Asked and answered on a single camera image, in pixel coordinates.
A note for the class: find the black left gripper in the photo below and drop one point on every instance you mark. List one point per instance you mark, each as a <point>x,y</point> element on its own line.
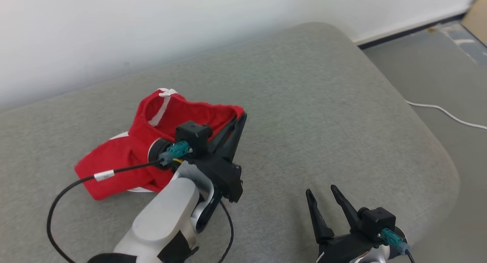
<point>224,175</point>

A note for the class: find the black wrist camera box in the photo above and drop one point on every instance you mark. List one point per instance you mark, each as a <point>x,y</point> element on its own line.
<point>194,137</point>
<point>376,221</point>

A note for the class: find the brown cardboard panel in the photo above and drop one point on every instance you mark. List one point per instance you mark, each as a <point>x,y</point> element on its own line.
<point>479,19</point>

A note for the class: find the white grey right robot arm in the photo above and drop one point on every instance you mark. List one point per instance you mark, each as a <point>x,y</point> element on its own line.
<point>376,257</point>

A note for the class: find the red shorts with white trim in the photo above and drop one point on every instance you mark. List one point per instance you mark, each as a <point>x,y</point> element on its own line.
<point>114,160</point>

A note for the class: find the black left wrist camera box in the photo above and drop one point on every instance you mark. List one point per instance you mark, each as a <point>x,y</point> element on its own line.
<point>194,137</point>

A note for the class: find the grey fabric sofa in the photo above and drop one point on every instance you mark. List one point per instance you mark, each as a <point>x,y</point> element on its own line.
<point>304,103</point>

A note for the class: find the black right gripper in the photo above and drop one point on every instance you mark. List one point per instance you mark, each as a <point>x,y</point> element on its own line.
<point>338,249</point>

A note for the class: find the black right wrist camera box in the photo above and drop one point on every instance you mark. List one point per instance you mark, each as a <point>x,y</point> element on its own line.
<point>376,221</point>

